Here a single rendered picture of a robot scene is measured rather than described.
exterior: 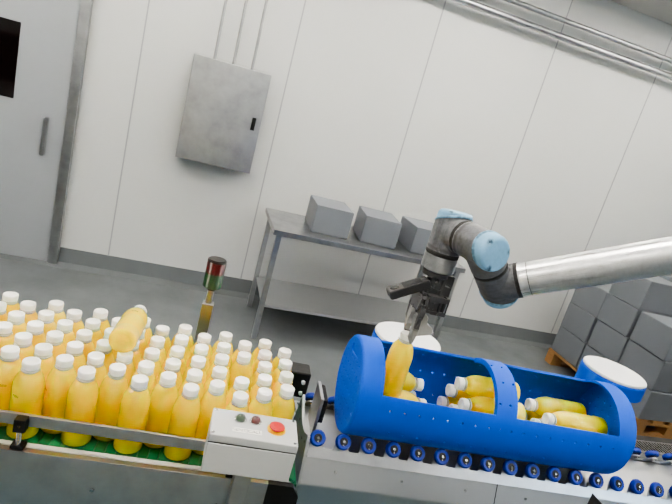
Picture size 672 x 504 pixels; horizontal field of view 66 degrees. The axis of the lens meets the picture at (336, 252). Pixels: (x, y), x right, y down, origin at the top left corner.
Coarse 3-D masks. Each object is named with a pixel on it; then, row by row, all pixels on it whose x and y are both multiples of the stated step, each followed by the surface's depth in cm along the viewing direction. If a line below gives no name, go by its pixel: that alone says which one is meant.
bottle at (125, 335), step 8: (128, 312) 142; (136, 312) 143; (144, 312) 146; (120, 320) 138; (128, 320) 137; (136, 320) 139; (144, 320) 143; (120, 328) 133; (128, 328) 133; (136, 328) 136; (144, 328) 144; (112, 336) 132; (120, 336) 133; (128, 336) 133; (136, 336) 134; (112, 344) 133; (120, 344) 134; (128, 344) 134
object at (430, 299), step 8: (424, 272) 138; (432, 272) 137; (432, 280) 139; (440, 280) 139; (448, 280) 139; (432, 288) 139; (440, 288) 140; (448, 288) 140; (416, 296) 141; (424, 296) 138; (432, 296) 138; (440, 296) 140; (448, 296) 140; (416, 304) 140; (424, 304) 138; (432, 304) 140; (440, 304) 139; (448, 304) 139; (432, 312) 141; (440, 312) 140
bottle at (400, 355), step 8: (392, 344) 146; (400, 344) 143; (408, 344) 144; (392, 352) 144; (400, 352) 143; (408, 352) 143; (392, 360) 144; (400, 360) 143; (408, 360) 143; (392, 368) 144; (400, 368) 143; (408, 368) 145; (392, 376) 144; (400, 376) 144; (384, 384) 146; (392, 384) 145; (400, 384) 145; (384, 392) 146; (392, 392) 145; (400, 392) 147
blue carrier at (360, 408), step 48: (336, 384) 164; (432, 384) 172; (528, 384) 176; (576, 384) 176; (384, 432) 144; (432, 432) 145; (480, 432) 146; (528, 432) 148; (576, 432) 151; (624, 432) 155
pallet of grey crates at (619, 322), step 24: (600, 288) 482; (624, 288) 455; (648, 288) 432; (576, 312) 504; (600, 312) 476; (624, 312) 450; (648, 312) 440; (576, 336) 500; (600, 336) 471; (624, 336) 447; (648, 336) 423; (552, 360) 523; (576, 360) 493; (624, 360) 441; (648, 360) 420; (648, 384) 416; (648, 408) 417; (648, 432) 429
